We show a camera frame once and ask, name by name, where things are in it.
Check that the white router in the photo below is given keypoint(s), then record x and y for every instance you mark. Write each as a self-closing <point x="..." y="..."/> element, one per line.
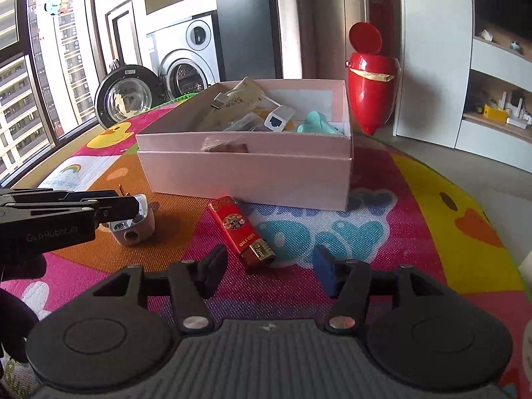
<point x="515" y="110"/>

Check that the teal plastic tool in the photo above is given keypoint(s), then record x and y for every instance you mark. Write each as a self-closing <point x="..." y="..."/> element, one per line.
<point x="318" y="124"/>

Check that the white shelf unit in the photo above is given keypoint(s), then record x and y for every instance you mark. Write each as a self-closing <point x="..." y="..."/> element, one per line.
<point x="490" y="141"/>

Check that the clear plastic case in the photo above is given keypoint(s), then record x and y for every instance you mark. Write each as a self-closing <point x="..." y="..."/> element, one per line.
<point x="243" y="122"/>

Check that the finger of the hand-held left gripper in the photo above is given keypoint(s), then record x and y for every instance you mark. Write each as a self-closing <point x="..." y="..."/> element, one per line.
<point x="120" y="210"/>
<point x="58" y="196"/>

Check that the beige printed pouch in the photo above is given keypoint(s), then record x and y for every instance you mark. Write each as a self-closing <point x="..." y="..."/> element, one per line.
<point x="239" y="99"/>

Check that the small teal shelf ornament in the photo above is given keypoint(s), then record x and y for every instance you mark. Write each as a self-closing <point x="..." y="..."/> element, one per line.
<point x="515" y="46"/>

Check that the white dryer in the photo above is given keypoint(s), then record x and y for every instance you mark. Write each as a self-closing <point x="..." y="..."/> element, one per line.
<point x="197" y="35"/>

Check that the white pink chrome gadget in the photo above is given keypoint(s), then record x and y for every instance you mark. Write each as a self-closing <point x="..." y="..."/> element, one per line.
<point x="133" y="232"/>

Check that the yellow toy truck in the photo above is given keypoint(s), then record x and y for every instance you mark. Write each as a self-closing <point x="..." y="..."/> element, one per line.
<point x="494" y="113"/>

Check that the person's left hand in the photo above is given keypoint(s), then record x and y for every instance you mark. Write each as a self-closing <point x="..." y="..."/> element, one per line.
<point x="16" y="328"/>

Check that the green plastic board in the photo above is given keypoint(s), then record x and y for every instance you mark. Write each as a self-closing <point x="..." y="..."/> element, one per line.
<point x="178" y="99"/>

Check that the red trash can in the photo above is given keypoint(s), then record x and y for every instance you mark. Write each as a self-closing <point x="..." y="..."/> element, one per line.
<point x="370" y="91"/>

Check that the pink cardboard box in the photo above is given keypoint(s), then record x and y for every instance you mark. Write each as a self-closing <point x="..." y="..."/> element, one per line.
<point x="245" y="176"/>

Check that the white crumpled shelf ornament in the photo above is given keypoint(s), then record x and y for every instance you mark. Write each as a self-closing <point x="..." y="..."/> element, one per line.
<point x="485" y="35"/>

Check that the white wardrobe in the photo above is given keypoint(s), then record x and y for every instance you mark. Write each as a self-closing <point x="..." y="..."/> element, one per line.
<point x="432" y="50"/>

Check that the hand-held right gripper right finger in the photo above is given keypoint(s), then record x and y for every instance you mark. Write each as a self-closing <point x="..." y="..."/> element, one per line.
<point x="324" y="270"/>

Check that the red lighter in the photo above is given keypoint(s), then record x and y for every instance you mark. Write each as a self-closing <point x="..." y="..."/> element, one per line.
<point x="239" y="232"/>

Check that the black framed door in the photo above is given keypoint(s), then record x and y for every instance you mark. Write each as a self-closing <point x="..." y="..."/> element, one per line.
<point x="110" y="37"/>

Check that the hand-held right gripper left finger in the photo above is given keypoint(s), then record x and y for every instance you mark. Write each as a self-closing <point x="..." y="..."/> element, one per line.
<point x="214" y="270"/>

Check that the white network adapter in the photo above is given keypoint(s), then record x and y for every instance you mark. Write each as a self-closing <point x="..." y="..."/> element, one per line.
<point x="278" y="118"/>

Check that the silver washing machine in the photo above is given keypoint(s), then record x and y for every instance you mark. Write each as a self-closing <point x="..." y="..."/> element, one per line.
<point x="183" y="72"/>

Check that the colourful cartoon play mat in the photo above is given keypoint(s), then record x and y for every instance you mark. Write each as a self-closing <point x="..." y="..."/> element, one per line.
<point x="415" y="237"/>

